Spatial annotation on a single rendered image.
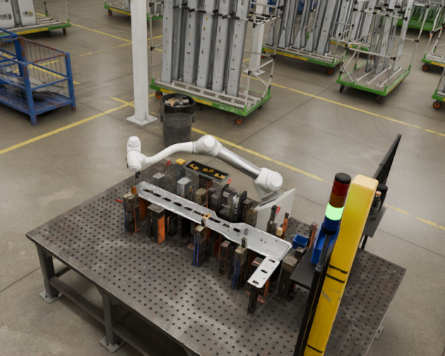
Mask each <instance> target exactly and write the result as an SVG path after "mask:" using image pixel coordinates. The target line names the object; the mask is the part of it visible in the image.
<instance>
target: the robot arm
mask: <svg viewBox="0 0 445 356"><path fill-rule="evenodd" d="M175 152H184V153H191V154H197V155H209V156H211V157H213V158H215V157H217V158H218V159H220V160H222V161H223V162H226V163H227V164H229V165H231V166H232V167H234V168H236V169H237V170H239V171H240V172H243V173H245V174H246V175H248V176H250V177H251V178H252V183H253V185H254V188H255V190H256V192H257V193H258V195H259V196H260V198H261V201H259V207H261V206H264V205H266V204H267V203H270V202H272V201H275V200H277V198H279V197H280V196H281V195H282V194H284V193H283V192H281V193H278V192H277V190H279V189H280V188H281V186H282V184H283V178H282V177H281V175H280V174H278V173H277V172H274V171H271V170H269V169H266V168H261V169H260V168H259V167H257V166H255V165H253V164H251V163H250V162H248V161H247V160H245V159H243V158H241V157H240V156H238V155H236V154H234V153H233V152H231V151H230V150H228V149H226V148H224V147H222V144H221V143H220V142H219V141H217V140H216V139H215V138H214V137H213V136H210V135H205V136H203V137H201V138H200V139H199V140H198V141H193V142H188V143H178V144H174V145H172V146H170V147H168V148H166V149H164V150H163V151H161V152H160V153H158V154H157V155H154V156H153V157H146V156H145V155H144V154H141V142H140V140H139V138H138V137H136V136H132V137H130V138H129V139H128V142H127V158H126V160H127V168H129V169H130V170H131V171H132V172H135V179H137V178H138V176H139V175H140V170H141V168H142V167H144V166H145V165H150V164H153V163H156V162H158V161H160V160H161V159H163V158H166V157H167V156H168V155H171V154H173V153H175Z"/></svg>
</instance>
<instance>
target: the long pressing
mask: <svg viewBox="0 0 445 356"><path fill-rule="evenodd" d="M135 187H136V190H137V193H138V197H140V198H143V199H145V200H147V201H150V202H151V203H155V204H157V205H159V206H162V207H163V208H165V209H167V210H170V211H172V212H173V213H176V214H178V215H180V216H183V217H185V218H187V219H189V220H192V221H194V222H195V223H198V224H201V218H202V217H203V216H200V215H198V214H196V213H193V212H194V211H197V212H199V213H202V214H204V215H205V214H207V213H210V214H211V216H210V218H213V219H215V220H218V221H220V223H216V222H214V221H212V220H209V219H207V220H206V224H207V228H209V229H212V230H214V231H216V232H219V233H220V234H222V235H224V236H225V237H226V238H227V239H228V240H230V241H232V242H234V243H236V244H239V245H240V244H242V238H243V237H246V238H247V248H248V249H250V250H252V251H255V252H256V253H258V254H261V255H263V256H265V257H267V256H269V257H271V258H272V259H275V260H277V261H282V260H283V259H284V257H285V256H286V254H287V253H288V252H289V250H290V249H291V247H292V245H291V243H289V242H288V241H285V240H284V239H281V238H279V237H276V236H274V235H271V234H269V233H267V232H264V231H262V230H260V229H257V228H255V227H252V226H251V225H248V224H246V223H243V222H241V223H230V222H228V221H225V220H223V219H221V218H218V217H217V215H216V214H215V211H213V210H211V209H208V208H206V207H203V206H201V205H199V204H197V203H194V202H192V201H189V200H187V199H185V198H182V197H181V196H178V195H176V194H173V193H170V192H168V191H165V190H164V189H161V188H159V187H157V186H154V185H152V184H149V183H147V182H140V183H138V184H137V185H136V186H135ZM144 189H147V190H149V191H151V190H153V194H158V195H160V196H161V197H157V196H154V195H153V194H151V193H148V192H146V191H144ZM164 198H168V199H169V200H171V201H170V202H169V201H166V200H164ZM174 202H176V203H179V204H181V205H182V206H177V205H175V204H174ZM184 207H187V208H190V209H192V211H189V210H187V209H185V208H184ZM224 224H226V225H229V226H230V227H225V226H223V225H224ZM235 228H236V229H238V230H240V231H239V232H237V231H234V230H233V229H235ZM245 228H247V229H248V230H249V233H248V235H244V230H245ZM228 230H229V231H228ZM261 239H262V241H261ZM276 241H277V242H276ZM265 242H266V243H265Z"/></svg>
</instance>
